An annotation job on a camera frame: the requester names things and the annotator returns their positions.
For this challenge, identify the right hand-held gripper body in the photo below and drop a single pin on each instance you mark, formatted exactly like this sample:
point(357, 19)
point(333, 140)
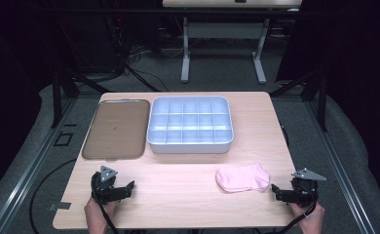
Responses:
point(305, 191)

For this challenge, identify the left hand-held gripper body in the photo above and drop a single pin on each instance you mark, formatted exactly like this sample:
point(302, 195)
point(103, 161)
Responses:
point(104, 190)

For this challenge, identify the pink sock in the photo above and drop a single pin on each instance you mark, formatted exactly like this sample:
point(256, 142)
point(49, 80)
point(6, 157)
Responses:
point(243, 178)

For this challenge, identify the person's left hand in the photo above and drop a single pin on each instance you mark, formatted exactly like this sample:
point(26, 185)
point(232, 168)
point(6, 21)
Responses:
point(96, 212)

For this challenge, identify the person's right hand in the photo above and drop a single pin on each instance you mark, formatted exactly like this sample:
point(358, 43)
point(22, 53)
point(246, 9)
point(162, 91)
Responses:
point(308, 217)

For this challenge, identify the brown translucent box lid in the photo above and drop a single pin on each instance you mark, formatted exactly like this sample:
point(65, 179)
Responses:
point(117, 130)

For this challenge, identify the white divided storage box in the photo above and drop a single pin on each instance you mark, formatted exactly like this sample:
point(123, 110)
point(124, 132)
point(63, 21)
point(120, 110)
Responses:
point(190, 125)

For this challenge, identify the wooden table with white legs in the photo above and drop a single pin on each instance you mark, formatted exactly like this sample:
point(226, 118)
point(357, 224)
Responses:
point(223, 31)

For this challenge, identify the aluminium floor rail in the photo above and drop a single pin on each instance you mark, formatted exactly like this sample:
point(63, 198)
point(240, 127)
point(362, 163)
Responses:
point(339, 165)
point(32, 165)

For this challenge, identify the grey metal table bracket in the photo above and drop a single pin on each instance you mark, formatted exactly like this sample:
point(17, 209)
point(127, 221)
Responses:
point(60, 205)

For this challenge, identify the black metal frame strut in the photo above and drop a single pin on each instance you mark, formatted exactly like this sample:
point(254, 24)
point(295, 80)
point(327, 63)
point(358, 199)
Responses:
point(313, 94)
point(64, 94)

